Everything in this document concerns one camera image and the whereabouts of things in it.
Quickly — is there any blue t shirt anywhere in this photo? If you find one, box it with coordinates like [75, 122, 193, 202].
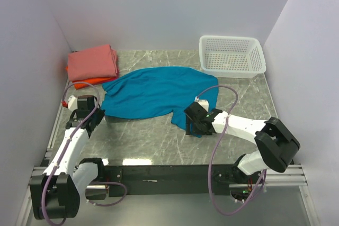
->
[101, 67, 219, 129]

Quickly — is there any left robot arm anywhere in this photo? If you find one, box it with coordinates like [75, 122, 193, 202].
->
[29, 95, 104, 220]

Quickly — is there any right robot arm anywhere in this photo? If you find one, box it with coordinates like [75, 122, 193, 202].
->
[184, 102, 300, 184]

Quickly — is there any folded orange t shirt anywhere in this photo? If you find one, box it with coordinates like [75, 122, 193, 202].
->
[65, 66, 117, 89]

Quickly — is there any folded magenta t shirt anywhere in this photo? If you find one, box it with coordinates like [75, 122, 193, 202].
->
[105, 77, 118, 82]

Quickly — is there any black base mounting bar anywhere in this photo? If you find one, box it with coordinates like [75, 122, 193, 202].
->
[74, 165, 265, 197]

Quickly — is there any folded pink t shirt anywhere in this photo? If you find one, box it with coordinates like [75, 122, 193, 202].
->
[67, 44, 119, 81]

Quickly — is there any white plastic basket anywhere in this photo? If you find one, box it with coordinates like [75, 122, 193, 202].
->
[199, 35, 266, 79]

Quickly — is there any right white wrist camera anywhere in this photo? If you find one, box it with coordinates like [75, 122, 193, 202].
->
[194, 97, 209, 112]

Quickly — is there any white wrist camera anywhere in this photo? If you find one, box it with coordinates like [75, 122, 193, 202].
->
[61, 95, 77, 112]
[194, 97, 209, 112]

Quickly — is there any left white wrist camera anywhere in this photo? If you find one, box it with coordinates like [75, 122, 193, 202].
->
[61, 95, 77, 112]

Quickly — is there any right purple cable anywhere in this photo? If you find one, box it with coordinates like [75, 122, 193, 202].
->
[195, 85, 267, 216]

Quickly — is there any purple cable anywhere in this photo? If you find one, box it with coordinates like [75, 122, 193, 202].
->
[195, 85, 267, 216]
[42, 82, 128, 224]

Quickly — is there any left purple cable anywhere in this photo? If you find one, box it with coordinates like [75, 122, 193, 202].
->
[42, 82, 128, 224]

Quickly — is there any aluminium frame rail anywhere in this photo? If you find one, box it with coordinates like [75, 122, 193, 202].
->
[28, 80, 77, 189]

